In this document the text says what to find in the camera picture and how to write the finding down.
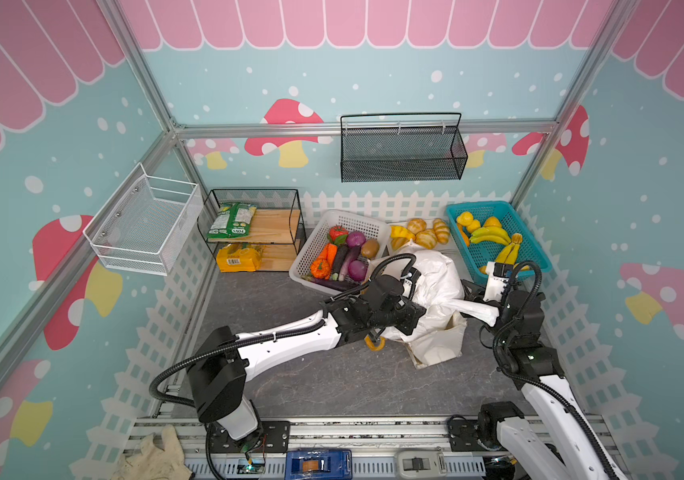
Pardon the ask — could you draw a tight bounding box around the white plastic grocery bag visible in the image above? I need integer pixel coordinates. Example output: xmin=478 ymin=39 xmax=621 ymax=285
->
xmin=383 ymin=244 xmax=499 ymax=343

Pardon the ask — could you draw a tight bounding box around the white canvas tote bag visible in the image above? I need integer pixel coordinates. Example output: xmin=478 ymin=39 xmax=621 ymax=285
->
xmin=368 ymin=310 xmax=467 ymax=370

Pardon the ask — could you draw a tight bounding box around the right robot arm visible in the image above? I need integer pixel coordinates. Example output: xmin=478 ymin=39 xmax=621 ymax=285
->
xmin=446 ymin=260 xmax=626 ymax=479

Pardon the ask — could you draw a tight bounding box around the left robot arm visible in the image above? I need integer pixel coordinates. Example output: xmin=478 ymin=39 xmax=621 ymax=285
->
xmin=148 ymin=253 xmax=426 ymax=452

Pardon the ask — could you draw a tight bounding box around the magenta round vegetable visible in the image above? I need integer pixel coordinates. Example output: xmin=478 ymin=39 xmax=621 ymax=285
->
xmin=347 ymin=259 xmax=368 ymax=282

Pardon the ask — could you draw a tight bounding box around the teal plastic fruit basket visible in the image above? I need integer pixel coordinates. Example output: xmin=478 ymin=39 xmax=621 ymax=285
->
xmin=446 ymin=201 xmax=551 ymax=284

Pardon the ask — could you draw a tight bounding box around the brown potato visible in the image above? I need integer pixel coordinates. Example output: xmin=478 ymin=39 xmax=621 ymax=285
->
xmin=360 ymin=238 xmax=380 ymax=260

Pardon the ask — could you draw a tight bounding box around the purple eggplant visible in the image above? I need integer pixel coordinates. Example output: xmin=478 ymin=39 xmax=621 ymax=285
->
xmin=330 ymin=245 xmax=361 ymax=281

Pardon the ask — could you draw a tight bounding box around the yellow banana bunch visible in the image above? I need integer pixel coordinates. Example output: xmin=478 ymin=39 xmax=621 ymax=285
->
xmin=470 ymin=226 xmax=512 ymax=246
xmin=494 ymin=233 xmax=524 ymax=266

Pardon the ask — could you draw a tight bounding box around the striped round bread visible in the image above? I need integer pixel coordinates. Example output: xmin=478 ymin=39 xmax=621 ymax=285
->
xmin=390 ymin=237 xmax=410 ymax=253

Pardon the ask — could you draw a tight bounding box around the white plastic vegetable basket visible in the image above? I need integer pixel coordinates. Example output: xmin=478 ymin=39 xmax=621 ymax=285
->
xmin=289 ymin=210 xmax=390 ymax=295

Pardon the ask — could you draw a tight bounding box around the orange pumpkin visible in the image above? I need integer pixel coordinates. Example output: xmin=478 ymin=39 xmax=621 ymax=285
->
xmin=310 ymin=258 xmax=332 ymax=280

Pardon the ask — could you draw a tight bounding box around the purple onion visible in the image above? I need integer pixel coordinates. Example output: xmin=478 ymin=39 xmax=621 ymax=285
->
xmin=346 ymin=231 xmax=367 ymax=248

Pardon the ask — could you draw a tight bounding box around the orange carrot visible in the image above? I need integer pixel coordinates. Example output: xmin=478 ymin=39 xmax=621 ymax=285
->
xmin=317 ymin=243 xmax=338 ymax=268

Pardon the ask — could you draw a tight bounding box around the yellow corn bread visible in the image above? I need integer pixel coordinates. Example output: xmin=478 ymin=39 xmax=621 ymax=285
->
xmin=390 ymin=225 xmax=415 ymax=240

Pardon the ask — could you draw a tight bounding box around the white plastic tray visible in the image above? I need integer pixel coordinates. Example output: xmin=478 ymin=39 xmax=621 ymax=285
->
xmin=386 ymin=237 xmax=473 ymax=281

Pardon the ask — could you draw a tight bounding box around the large croissant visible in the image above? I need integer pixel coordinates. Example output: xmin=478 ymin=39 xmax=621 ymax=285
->
xmin=414 ymin=229 xmax=438 ymax=249

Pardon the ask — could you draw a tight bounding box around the red tomato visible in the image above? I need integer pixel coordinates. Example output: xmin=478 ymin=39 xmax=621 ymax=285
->
xmin=327 ymin=225 xmax=349 ymax=245

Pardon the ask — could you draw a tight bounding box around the round bread roll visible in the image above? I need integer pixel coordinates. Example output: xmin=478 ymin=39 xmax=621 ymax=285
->
xmin=406 ymin=218 xmax=427 ymax=235

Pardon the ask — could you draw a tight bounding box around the yellow lemon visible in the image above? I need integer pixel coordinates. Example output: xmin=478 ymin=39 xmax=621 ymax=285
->
xmin=457 ymin=211 xmax=475 ymax=226

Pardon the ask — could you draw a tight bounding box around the right croissant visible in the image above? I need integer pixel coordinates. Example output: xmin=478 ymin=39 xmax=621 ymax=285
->
xmin=432 ymin=218 xmax=450 ymax=244

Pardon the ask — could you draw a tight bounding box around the yellow snack pack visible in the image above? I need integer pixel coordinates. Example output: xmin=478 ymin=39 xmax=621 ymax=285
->
xmin=216 ymin=242 xmax=264 ymax=273

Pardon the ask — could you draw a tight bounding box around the green snack bag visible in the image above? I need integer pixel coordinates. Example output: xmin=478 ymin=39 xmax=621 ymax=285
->
xmin=206 ymin=202 xmax=257 ymax=241

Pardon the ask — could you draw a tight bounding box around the blue box device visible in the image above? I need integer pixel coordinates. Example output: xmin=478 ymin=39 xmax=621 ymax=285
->
xmin=284 ymin=449 xmax=353 ymax=480

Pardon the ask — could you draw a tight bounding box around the beige cloth rag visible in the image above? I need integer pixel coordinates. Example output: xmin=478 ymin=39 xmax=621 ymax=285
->
xmin=112 ymin=425 xmax=194 ymax=480

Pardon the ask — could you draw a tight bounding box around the black wire wooden shelf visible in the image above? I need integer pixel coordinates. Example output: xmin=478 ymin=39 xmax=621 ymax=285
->
xmin=197 ymin=187 xmax=307 ymax=272

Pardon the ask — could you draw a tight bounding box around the black wire wall basket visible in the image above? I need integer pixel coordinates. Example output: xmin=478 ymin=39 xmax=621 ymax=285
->
xmin=339 ymin=112 xmax=468 ymax=183

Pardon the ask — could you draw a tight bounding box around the grey switch box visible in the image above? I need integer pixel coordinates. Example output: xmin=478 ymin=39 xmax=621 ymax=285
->
xmin=395 ymin=449 xmax=448 ymax=480

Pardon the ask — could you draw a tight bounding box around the white wire wall basket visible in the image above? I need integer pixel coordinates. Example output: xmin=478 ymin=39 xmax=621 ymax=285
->
xmin=83 ymin=164 xmax=203 ymax=276

